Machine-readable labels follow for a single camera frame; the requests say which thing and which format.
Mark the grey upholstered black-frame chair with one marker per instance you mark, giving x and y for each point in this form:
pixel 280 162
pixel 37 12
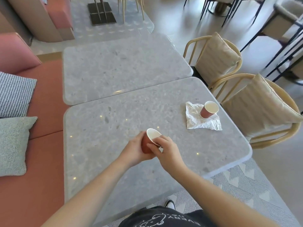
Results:
pixel 281 23

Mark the beige striped cushion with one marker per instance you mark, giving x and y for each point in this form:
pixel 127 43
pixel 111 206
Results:
pixel 216 60
pixel 258 106

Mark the wooden armchair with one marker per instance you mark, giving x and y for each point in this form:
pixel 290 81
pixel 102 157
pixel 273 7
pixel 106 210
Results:
pixel 189 48
pixel 272 140

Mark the black white checkered pillow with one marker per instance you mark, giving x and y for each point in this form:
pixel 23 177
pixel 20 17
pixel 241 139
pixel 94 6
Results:
pixel 14 95

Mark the person's black printed shirt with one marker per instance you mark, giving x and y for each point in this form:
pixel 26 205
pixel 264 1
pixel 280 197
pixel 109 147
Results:
pixel 165 218

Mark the black metal chair legs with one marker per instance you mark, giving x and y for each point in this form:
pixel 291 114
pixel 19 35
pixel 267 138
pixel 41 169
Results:
pixel 227 8

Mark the person's right hand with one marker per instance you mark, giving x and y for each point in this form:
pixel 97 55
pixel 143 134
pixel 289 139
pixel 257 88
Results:
pixel 169 156

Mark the person's left hand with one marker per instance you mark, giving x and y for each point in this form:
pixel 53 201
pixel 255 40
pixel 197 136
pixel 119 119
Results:
pixel 132 151

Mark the beige legged chair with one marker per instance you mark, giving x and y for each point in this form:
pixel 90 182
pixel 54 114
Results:
pixel 131 5

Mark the light grey patterned rug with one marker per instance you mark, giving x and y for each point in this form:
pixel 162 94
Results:
pixel 111 28

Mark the black metal table base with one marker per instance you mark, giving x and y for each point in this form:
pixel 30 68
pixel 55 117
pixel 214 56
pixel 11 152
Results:
pixel 101 12

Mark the person's right thumb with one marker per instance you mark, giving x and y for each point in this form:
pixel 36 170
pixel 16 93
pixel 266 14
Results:
pixel 153 146

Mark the person's left forearm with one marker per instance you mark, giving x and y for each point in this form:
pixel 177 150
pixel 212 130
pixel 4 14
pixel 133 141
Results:
pixel 90 189

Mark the red paper cup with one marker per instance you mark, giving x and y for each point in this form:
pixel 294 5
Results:
pixel 148 145
pixel 205 112

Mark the person's right forearm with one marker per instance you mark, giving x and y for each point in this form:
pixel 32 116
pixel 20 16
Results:
pixel 213 198

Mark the crumpled white napkin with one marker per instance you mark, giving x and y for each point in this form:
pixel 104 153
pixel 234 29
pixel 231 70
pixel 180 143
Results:
pixel 201 124

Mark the pink beige booth seat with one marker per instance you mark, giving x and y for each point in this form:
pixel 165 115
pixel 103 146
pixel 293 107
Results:
pixel 37 17

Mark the light green textured pillow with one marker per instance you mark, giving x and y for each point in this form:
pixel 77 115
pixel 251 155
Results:
pixel 14 144

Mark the grey geometric patterned rug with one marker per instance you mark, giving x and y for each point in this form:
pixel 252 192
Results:
pixel 248 186

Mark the person's left fingers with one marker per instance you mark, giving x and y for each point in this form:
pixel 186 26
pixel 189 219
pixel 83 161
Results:
pixel 140 137

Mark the person's black white shoe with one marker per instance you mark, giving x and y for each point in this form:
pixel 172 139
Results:
pixel 170 203

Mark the pink upholstered bench sofa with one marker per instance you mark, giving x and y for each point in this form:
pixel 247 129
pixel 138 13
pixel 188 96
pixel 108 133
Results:
pixel 45 115

